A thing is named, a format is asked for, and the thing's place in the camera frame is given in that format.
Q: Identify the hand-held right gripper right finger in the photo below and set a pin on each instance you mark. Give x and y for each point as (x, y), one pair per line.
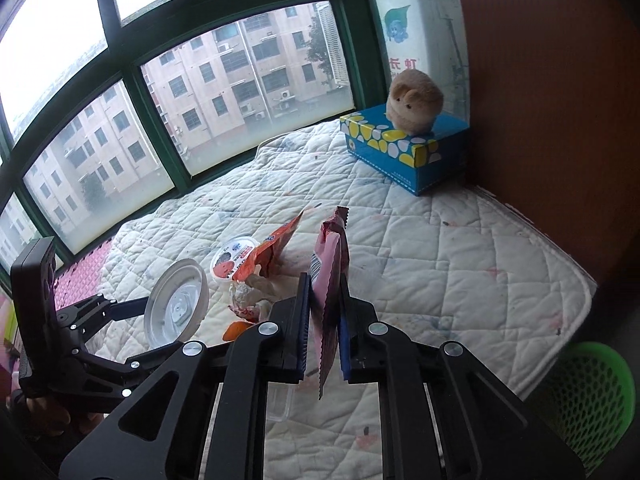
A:
(344, 360)

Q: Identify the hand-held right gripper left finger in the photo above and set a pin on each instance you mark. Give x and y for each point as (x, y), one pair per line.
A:
(303, 330)

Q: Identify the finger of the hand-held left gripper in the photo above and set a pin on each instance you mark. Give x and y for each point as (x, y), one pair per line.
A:
(125, 308)
(130, 367)

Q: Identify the clear round plastic lid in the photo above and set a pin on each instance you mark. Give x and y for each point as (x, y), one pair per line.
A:
(175, 305)

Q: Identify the snack wrappers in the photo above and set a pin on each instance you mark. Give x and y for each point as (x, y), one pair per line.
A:
(327, 280)

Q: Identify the red chocolate pie wrapper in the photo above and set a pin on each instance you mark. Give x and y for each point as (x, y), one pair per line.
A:
(265, 250)

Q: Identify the green plastic mesh basket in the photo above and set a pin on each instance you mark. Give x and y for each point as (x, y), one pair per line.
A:
(585, 400)

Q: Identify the person's left hand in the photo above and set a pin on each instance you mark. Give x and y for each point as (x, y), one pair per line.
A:
(55, 415)

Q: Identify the pink foam mat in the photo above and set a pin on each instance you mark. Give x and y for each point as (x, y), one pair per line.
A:
(82, 275)

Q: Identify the crumpled white wrapper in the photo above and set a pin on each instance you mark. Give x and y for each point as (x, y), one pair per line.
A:
(247, 297)

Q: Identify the clear plastic container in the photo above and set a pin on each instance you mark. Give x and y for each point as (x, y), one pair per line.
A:
(279, 402)

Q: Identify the white cup with red label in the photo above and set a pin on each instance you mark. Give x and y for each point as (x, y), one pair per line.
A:
(227, 260)

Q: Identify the white quilted mattress pad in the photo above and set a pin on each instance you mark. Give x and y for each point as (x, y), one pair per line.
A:
(450, 270)

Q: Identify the blue yellow tissue box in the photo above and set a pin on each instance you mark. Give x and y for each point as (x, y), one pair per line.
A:
(400, 155)

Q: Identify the apartment building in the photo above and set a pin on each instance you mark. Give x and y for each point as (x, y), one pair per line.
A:
(225, 85)

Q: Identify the beige plush toy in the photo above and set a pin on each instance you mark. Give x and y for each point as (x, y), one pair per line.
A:
(415, 100)

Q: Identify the white appliance with leaf print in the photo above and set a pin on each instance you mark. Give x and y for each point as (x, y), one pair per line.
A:
(425, 35)

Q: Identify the brown wooden board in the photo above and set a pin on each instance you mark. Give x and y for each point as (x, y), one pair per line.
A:
(550, 110)

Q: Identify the green window frame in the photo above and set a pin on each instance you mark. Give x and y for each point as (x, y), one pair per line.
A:
(150, 125)

